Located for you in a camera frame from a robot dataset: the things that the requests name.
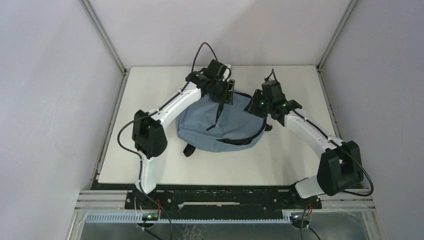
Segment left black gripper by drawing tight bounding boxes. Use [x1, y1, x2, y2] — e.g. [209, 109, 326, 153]
[208, 78, 235, 106]

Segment blue-grey student backpack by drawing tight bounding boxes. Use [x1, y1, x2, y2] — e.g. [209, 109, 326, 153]
[175, 91, 273, 157]

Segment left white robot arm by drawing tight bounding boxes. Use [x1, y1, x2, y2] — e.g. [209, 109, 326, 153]
[132, 59, 235, 209]

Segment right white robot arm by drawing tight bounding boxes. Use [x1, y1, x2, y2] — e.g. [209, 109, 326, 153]
[244, 80, 366, 208]

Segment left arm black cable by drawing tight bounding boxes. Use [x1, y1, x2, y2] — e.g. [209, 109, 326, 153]
[191, 42, 220, 74]

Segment black mounting rail base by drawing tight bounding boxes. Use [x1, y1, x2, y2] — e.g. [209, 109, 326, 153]
[124, 184, 322, 219]

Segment right aluminium corner post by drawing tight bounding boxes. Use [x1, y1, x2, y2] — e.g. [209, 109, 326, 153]
[316, 0, 360, 72]

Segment aluminium corner post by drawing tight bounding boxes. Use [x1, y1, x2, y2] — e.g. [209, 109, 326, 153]
[78, 0, 127, 75]
[316, 0, 360, 72]

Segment left aluminium corner post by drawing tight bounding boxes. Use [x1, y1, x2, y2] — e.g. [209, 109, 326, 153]
[78, 0, 127, 75]

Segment white cable duct strip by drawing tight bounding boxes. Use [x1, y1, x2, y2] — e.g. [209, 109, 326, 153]
[85, 212, 292, 224]

